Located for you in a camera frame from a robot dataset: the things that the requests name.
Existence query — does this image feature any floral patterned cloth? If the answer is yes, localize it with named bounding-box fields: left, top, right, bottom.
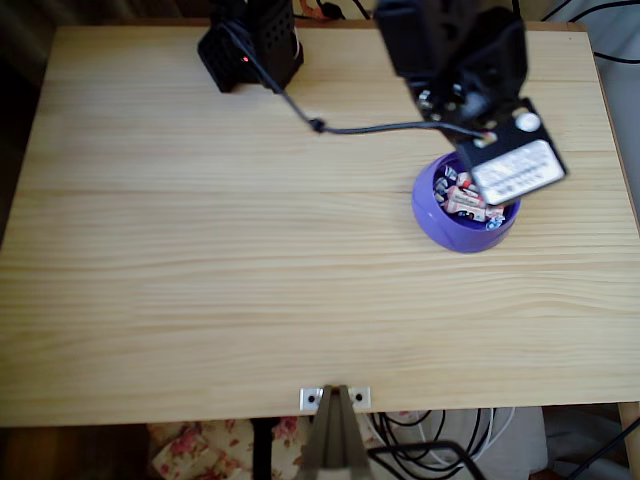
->
left=147, top=418, right=321, bottom=480

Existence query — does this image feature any black camera box white label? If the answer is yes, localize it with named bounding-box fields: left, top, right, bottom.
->
left=455, top=97, right=570, bottom=207

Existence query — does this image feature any silver metal bracket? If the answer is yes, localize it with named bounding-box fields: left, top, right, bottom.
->
left=298, top=385, right=372, bottom=412

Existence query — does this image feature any wooden table leg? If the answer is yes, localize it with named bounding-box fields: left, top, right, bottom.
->
left=617, top=402, right=640, bottom=480

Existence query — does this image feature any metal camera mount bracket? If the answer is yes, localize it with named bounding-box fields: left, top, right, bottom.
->
left=299, top=383, right=374, bottom=471

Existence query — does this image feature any black post under table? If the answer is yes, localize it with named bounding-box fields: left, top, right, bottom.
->
left=251, top=418, right=275, bottom=480

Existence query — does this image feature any purple plastic bowl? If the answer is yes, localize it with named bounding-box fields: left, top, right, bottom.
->
left=410, top=152, right=522, bottom=254

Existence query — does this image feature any black cable bundle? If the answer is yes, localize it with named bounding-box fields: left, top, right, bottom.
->
left=374, top=409, right=496, bottom=469

